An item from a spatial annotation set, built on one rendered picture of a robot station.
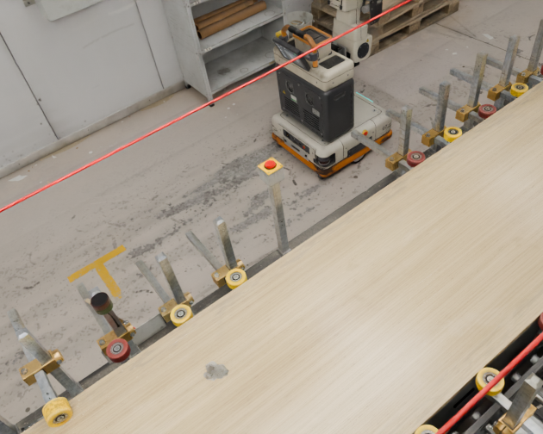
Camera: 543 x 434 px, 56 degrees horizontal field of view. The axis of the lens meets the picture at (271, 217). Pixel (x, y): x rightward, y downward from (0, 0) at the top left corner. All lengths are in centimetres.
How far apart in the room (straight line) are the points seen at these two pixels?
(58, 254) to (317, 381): 239
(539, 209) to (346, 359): 101
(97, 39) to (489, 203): 318
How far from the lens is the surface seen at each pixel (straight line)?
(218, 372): 177
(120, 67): 450
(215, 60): 487
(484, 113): 270
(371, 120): 365
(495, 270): 202
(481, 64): 269
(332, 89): 325
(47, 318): 339
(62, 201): 407
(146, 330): 213
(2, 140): 445
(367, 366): 175
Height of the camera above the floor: 247
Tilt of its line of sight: 47 degrees down
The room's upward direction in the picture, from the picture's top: 10 degrees counter-clockwise
